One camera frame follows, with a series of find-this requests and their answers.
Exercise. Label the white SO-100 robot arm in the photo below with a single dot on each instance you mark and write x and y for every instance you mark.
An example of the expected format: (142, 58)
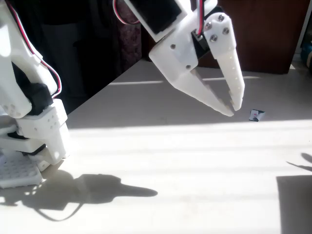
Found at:
(14, 61)

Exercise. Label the dark brown wooden cabinet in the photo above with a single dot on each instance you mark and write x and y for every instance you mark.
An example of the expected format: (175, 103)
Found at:
(268, 36)

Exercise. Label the floral patterned curtain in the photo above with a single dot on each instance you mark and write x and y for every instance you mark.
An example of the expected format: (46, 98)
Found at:
(131, 46)

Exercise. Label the small black white tag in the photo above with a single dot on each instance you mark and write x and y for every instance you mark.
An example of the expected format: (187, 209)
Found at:
(256, 115)

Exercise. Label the teal round object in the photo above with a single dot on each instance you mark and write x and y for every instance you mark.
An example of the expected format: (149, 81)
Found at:
(306, 54)

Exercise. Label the white door frame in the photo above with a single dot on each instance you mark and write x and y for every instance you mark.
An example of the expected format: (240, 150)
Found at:
(304, 22)

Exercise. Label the white perforated base plate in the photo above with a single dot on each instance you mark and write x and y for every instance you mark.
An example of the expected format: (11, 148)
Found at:
(17, 170)

